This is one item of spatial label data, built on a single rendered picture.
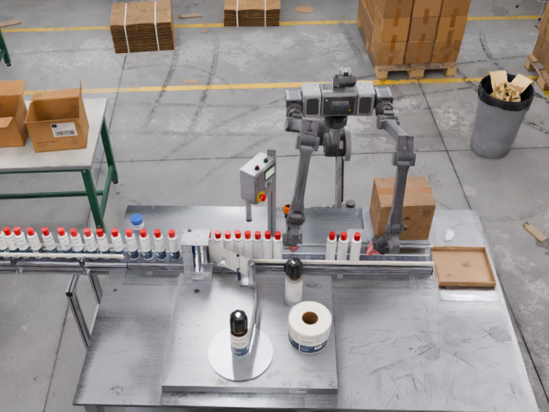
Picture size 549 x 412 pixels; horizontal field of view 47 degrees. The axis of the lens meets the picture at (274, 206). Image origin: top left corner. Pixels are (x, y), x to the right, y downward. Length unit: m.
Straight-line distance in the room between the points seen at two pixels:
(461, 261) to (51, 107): 2.88
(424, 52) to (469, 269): 3.40
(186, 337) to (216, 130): 3.01
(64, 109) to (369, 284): 2.46
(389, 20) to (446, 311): 3.59
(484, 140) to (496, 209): 0.70
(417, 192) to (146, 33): 4.21
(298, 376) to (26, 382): 1.92
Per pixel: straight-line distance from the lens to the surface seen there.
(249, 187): 3.10
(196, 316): 3.22
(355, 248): 3.35
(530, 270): 4.91
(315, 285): 3.33
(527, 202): 5.45
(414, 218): 3.54
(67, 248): 3.56
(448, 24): 6.51
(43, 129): 4.45
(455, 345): 3.28
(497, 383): 3.22
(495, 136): 5.63
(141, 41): 7.08
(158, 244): 3.40
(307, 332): 2.97
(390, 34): 6.41
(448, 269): 3.58
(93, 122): 4.75
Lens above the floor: 3.44
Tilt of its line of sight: 43 degrees down
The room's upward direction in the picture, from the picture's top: straight up
